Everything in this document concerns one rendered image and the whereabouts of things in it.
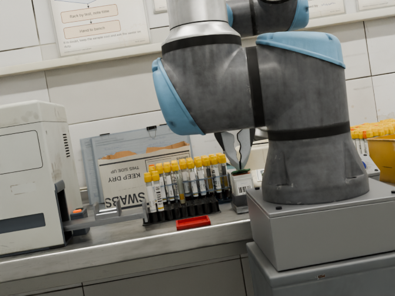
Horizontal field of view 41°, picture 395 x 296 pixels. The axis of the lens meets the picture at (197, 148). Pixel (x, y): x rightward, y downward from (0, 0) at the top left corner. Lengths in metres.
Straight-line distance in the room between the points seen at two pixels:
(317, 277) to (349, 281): 0.04
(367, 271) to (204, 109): 0.30
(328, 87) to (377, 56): 1.13
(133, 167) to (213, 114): 0.66
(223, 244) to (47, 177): 0.38
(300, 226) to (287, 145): 0.11
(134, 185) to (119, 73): 0.47
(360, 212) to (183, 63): 0.30
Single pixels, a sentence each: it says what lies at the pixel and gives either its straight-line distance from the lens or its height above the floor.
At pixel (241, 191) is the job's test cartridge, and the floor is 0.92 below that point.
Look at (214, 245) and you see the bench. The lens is 1.05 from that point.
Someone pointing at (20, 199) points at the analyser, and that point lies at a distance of 1.11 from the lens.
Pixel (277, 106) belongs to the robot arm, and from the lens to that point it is 0.72.
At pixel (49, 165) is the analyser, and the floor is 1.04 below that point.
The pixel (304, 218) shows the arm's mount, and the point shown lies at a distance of 0.70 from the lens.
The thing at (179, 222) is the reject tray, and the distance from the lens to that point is 1.11.
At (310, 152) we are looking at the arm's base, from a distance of 0.72.
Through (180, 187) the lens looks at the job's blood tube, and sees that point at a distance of 1.19.
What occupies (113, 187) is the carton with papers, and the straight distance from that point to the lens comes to 1.37.
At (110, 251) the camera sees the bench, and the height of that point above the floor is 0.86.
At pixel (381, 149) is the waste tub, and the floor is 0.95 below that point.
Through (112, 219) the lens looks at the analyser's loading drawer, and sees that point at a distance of 1.09.
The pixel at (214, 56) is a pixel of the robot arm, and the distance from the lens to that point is 0.72.
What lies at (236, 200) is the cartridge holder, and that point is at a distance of 1.13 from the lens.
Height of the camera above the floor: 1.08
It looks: 3 degrees down
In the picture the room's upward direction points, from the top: 9 degrees counter-clockwise
